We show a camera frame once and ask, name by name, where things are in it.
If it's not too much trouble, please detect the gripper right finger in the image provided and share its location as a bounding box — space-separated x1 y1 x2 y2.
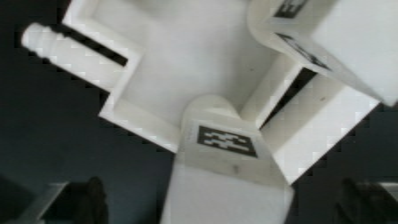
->
334 179 398 224

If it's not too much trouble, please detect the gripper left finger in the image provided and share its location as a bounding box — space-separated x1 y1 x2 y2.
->
12 177 108 224

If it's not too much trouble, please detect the white chair seat part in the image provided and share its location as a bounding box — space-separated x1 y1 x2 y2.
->
21 0 378 180

